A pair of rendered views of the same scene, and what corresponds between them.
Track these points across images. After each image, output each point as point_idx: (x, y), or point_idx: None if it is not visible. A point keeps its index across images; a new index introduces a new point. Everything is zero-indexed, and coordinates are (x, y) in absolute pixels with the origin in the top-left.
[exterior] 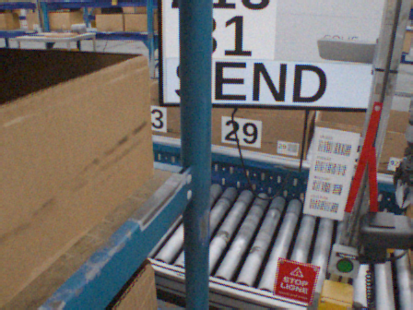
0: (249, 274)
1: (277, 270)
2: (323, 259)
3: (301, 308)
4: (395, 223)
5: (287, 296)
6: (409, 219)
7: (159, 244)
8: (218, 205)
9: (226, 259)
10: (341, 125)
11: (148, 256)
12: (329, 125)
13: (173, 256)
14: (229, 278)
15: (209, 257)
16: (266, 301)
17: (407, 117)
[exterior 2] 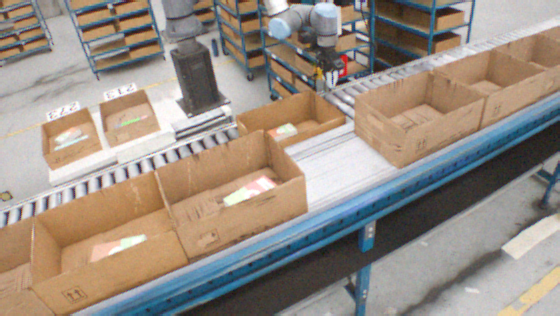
0: (368, 82)
1: (346, 61)
2: (354, 102)
3: (337, 86)
4: (307, 32)
5: (341, 75)
6: (305, 35)
7: (413, 73)
8: None
9: (383, 81)
10: (412, 76)
11: (405, 69)
12: (420, 74)
13: (401, 74)
14: (372, 80)
15: (389, 78)
16: (350, 82)
17: (411, 134)
